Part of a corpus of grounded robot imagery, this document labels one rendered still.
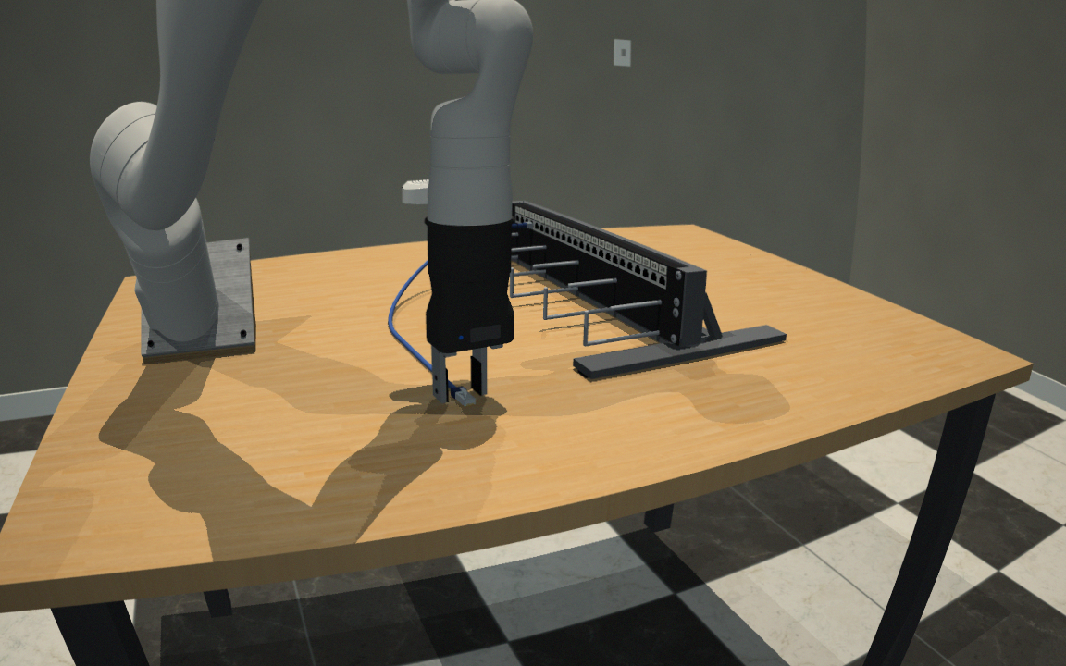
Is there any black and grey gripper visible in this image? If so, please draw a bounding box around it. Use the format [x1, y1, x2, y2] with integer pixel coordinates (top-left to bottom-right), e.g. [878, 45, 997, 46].
[402, 165, 514, 403]

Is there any grey network cable plug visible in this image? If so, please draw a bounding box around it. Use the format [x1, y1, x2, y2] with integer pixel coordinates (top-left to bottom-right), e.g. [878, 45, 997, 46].
[451, 387, 477, 406]

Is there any blue patch cord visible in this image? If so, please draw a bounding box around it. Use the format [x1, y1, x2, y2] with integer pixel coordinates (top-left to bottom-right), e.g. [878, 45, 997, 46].
[388, 261, 456, 389]

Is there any black patch panel rack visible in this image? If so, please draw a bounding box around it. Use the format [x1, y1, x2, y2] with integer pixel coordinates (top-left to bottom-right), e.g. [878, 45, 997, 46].
[510, 201, 787, 379]

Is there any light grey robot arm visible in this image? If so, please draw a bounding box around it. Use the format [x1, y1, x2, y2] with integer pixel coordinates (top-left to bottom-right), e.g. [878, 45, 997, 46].
[90, 0, 533, 341]

